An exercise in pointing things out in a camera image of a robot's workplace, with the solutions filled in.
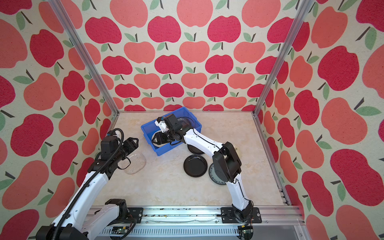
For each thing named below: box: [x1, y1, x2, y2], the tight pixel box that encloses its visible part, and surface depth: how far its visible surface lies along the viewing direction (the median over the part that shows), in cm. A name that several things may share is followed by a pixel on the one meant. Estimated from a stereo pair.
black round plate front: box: [183, 154, 208, 178], surface depth 92 cm
